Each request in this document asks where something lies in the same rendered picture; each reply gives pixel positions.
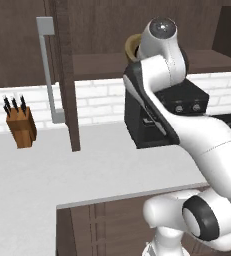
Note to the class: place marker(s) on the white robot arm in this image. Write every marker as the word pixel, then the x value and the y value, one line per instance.
pixel 213 143

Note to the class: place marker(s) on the brown open cabinet door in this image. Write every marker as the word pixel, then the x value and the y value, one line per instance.
pixel 68 83

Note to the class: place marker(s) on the tan bowl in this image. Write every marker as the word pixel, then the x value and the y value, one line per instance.
pixel 130 47

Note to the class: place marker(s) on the brown base cabinet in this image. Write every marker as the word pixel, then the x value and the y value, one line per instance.
pixel 113 226

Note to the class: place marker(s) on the dark brown cabinet door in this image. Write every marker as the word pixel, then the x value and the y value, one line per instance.
pixel 229 30

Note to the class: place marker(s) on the black toaster oven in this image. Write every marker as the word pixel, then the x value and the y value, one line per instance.
pixel 137 133

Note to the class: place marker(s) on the wooden knife block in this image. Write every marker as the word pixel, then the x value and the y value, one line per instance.
pixel 22 128

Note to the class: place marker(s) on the brown open wall cabinet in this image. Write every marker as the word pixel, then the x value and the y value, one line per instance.
pixel 100 33

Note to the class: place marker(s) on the brown closed wall cabinet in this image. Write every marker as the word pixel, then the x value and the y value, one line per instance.
pixel 13 43

